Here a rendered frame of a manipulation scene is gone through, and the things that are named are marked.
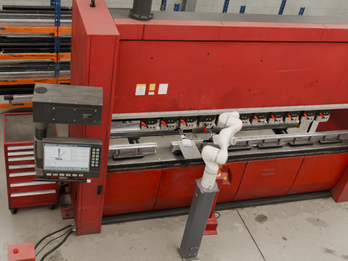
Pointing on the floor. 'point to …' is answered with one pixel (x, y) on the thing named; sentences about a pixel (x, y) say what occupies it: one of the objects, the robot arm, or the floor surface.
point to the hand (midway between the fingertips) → (210, 139)
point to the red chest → (25, 164)
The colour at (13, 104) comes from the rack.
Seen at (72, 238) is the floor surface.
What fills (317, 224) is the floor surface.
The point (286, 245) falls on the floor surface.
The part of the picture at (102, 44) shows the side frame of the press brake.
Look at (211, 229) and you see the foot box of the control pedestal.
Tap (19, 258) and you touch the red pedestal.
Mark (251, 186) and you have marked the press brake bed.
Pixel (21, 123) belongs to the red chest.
